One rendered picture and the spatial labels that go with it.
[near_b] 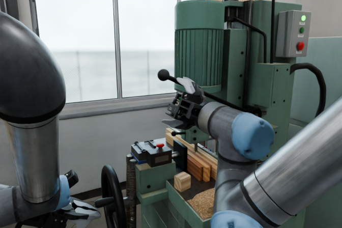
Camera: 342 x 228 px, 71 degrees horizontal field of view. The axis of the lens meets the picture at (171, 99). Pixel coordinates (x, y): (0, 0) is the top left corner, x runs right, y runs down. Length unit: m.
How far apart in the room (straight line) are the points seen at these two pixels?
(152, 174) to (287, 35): 0.68
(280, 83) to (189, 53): 0.33
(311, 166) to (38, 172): 0.43
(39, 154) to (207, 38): 0.60
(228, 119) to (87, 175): 1.98
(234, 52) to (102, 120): 1.52
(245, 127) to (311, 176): 0.14
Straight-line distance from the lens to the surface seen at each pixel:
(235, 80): 0.93
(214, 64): 0.84
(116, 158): 2.34
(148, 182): 0.86
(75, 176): 0.73
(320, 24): 3.30
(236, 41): 0.91
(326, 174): 0.35
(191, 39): 0.82
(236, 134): 0.44
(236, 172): 0.47
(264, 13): 0.95
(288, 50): 0.96
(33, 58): 0.32
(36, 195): 0.57
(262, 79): 0.90
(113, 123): 2.21
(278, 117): 1.07
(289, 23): 0.97
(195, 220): 0.76
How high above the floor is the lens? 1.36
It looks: 12 degrees down
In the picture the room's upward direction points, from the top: straight up
